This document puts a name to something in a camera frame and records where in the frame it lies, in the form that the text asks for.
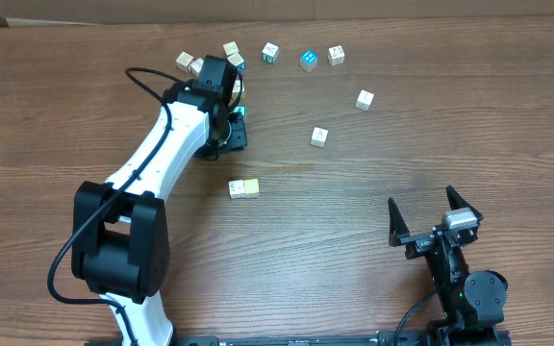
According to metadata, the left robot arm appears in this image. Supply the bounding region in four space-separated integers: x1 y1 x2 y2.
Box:
47 56 247 345

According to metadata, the plain wooden block far left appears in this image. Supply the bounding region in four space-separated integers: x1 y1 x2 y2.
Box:
176 51 194 73

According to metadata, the teal sided wooden block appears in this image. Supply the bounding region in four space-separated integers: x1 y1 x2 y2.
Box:
262 42 279 64

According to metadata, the blue X wooden block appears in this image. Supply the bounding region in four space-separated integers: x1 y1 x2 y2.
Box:
228 53 246 72

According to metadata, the green top wooden block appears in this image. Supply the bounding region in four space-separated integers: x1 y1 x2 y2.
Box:
235 105 246 117

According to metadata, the plain block far right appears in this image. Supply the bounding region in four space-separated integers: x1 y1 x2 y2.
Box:
355 89 374 111

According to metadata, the blue sided front block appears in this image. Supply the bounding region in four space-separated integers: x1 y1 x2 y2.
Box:
310 127 328 148

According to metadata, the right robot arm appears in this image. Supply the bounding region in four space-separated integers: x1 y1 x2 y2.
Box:
378 185 512 346

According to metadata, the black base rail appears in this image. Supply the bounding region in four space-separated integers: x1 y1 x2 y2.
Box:
84 329 513 346

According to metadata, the green L wooden block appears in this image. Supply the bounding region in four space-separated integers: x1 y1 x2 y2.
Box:
228 180 245 199

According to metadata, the yellow top wooden block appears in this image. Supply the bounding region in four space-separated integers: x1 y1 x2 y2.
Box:
243 179 260 198

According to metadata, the plain wooden block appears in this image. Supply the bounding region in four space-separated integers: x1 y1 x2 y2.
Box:
189 58 204 77
328 45 345 65
176 51 194 73
223 41 239 57

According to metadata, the blue top wooden block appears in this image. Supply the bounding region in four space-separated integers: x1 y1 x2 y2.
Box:
300 50 318 72

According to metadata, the yellow sided wooden block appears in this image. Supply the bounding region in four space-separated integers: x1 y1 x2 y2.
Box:
231 80 245 100

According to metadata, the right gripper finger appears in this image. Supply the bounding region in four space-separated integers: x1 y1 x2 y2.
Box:
446 185 483 221
388 198 410 247

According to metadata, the plain wooden block top right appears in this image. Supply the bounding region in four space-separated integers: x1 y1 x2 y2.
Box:
328 45 345 65

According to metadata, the cardboard back wall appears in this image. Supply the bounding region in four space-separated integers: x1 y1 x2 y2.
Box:
0 0 554 27

